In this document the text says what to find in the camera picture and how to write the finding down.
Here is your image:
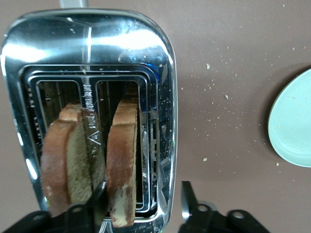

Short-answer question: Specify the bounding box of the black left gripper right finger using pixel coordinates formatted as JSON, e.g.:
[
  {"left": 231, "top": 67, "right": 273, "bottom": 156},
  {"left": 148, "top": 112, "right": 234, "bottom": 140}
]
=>
[{"left": 178, "top": 181, "right": 219, "bottom": 233}]

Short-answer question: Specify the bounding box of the brown toast slice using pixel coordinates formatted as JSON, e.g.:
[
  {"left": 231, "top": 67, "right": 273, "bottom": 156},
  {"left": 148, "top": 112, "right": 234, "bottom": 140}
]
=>
[
  {"left": 40, "top": 100, "right": 106, "bottom": 216},
  {"left": 106, "top": 92, "right": 142, "bottom": 228}
]

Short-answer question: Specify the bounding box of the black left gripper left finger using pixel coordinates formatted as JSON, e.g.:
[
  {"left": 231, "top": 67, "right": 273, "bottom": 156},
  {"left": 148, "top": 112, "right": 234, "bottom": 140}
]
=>
[{"left": 65, "top": 181, "right": 107, "bottom": 233}]

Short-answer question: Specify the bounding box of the beige chrome toaster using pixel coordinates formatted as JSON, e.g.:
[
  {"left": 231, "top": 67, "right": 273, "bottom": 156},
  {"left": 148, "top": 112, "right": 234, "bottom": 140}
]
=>
[{"left": 0, "top": 0, "right": 178, "bottom": 233}]

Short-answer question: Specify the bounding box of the mint green round plate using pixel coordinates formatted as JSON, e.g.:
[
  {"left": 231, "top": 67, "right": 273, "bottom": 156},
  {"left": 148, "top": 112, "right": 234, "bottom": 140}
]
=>
[{"left": 267, "top": 67, "right": 311, "bottom": 168}]

